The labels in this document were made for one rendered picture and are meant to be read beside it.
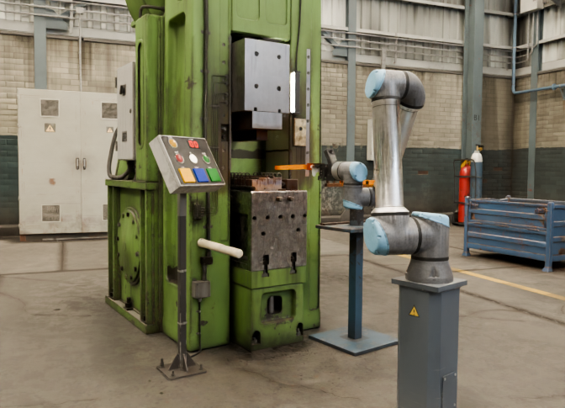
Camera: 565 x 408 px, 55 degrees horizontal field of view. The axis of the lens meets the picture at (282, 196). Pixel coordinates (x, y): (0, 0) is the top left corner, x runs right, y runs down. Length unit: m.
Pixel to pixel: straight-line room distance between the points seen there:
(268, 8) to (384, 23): 7.64
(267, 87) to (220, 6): 0.53
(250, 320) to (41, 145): 5.59
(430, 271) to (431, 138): 8.94
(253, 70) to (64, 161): 5.39
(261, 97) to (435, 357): 1.69
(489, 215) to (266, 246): 4.05
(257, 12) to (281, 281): 1.59
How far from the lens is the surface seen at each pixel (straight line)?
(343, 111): 10.06
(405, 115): 2.35
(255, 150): 3.64
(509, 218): 6.54
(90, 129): 8.20
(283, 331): 3.27
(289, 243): 3.17
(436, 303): 2.22
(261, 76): 3.14
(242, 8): 3.34
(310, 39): 3.55
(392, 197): 2.15
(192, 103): 3.08
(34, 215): 8.24
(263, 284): 3.12
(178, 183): 2.57
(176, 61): 3.47
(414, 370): 2.33
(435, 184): 11.15
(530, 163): 12.05
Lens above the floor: 1.05
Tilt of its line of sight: 3 degrees down
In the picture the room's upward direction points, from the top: straight up
